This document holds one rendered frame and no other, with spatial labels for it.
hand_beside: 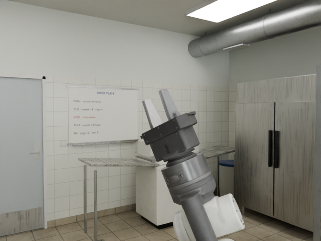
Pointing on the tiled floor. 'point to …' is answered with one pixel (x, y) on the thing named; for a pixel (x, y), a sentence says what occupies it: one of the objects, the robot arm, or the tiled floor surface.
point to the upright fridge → (276, 148)
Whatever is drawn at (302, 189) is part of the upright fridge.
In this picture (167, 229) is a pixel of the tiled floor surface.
